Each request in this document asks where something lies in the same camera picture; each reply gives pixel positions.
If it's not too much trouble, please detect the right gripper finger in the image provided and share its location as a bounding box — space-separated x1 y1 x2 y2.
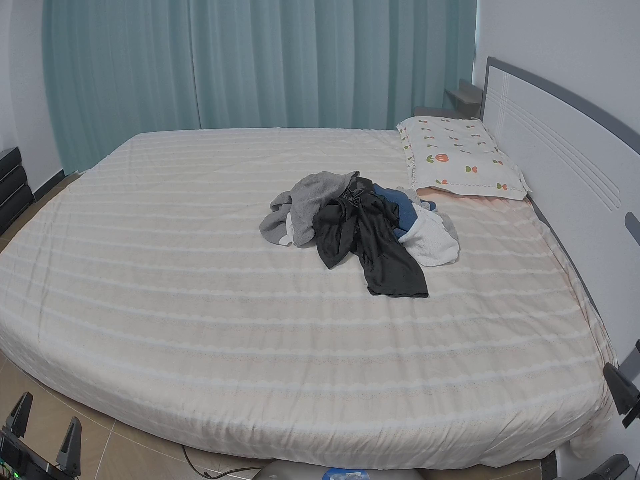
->
603 362 640 429

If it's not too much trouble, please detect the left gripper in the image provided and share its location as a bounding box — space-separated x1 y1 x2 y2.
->
0 392 83 480

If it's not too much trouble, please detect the black T-shirt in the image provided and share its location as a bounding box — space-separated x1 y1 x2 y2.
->
312 194 429 299

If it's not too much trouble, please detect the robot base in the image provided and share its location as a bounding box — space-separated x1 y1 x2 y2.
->
260 460 386 480

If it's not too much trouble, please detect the bed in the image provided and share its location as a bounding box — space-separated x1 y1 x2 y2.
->
0 57 640 474

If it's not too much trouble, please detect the pile of clothes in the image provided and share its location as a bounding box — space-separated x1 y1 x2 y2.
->
259 170 460 268

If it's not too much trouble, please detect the black chest of drawers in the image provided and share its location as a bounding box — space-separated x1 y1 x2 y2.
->
0 147 36 236

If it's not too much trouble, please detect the white printed pillow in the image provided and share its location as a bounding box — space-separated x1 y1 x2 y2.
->
396 116 532 202

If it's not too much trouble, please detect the grey bedside table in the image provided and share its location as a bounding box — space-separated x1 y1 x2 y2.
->
414 79 485 119

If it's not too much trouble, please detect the blue-green curtain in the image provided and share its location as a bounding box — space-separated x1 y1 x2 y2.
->
192 0 479 131
42 0 202 175

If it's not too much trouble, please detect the black cable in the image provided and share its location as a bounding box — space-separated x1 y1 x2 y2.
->
181 445 263 480

